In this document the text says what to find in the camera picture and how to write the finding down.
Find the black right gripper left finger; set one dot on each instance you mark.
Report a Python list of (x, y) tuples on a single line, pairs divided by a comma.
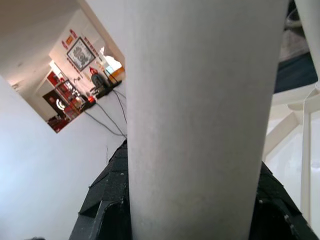
[(110, 205)]

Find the white plastic children table top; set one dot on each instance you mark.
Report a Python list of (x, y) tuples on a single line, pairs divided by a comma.
[(287, 150)]

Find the black router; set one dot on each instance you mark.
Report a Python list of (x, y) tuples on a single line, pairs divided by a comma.
[(105, 92)]

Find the black framed wall picture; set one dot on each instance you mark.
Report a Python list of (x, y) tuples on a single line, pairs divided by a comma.
[(81, 53)]

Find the white plastic table leg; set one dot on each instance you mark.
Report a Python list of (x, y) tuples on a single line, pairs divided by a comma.
[(311, 37), (200, 112)]

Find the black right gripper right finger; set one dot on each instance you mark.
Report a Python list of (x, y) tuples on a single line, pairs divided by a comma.
[(277, 217)]

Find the red display shelf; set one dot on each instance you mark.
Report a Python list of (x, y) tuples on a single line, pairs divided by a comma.
[(62, 100)]

